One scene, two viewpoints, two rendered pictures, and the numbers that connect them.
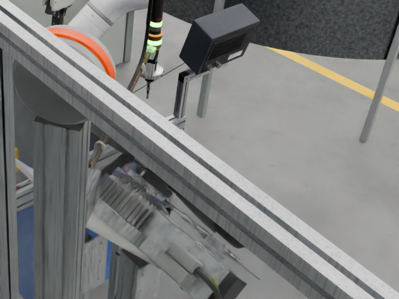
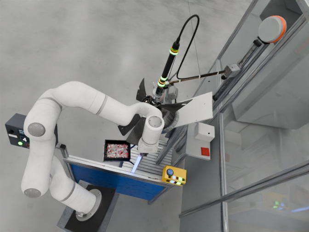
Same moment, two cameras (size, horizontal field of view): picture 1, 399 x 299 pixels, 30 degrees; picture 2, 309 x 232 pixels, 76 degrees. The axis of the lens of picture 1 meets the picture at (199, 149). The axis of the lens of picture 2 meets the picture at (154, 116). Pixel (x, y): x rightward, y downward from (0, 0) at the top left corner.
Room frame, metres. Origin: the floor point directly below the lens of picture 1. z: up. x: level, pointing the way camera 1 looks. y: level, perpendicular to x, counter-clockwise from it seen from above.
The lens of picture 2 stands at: (2.36, 0.78, 2.42)
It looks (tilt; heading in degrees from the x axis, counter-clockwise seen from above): 54 degrees down; 220
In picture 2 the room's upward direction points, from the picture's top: 23 degrees clockwise
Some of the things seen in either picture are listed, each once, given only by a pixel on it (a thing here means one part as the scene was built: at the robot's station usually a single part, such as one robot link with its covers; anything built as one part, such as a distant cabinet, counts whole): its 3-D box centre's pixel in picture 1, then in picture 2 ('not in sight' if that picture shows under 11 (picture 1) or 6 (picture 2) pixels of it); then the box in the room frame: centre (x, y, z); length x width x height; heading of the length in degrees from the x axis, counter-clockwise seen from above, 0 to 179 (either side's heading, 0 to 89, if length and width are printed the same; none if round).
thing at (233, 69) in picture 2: not in sight; (231, 70); (1.08, 0.22, 1.54); 0.10 x 0.07 x 0.08; 175
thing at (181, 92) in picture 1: (181, 95); (64, 151); (2.34, 0.10, 0.96); 0.03 x 0.03 x 0.20; 50
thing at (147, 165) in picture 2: not in sight; (146, 159); (1.46, 0.19, 0.04); 0.62 x 0.46 x 0.08; 140
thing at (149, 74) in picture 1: (151, 59); (160, 88); (1.69, 0.17, 1.50); 0.09 x 0.07 x 0.10; 175
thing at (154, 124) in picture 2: not in sight; (152, 128); (1.97, 0.47, 1.66); 0.09 x 0.08 x 0.13; 53
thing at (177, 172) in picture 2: not in sight; (173, 176); (1.71, 0.63, 1.02); 0.16 x 0.10 x 0.11; 140
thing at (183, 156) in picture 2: not in sight; (182, 156); (1.21, 0.43, 0.41); 0.04 x 0.04 x 0.83; 50
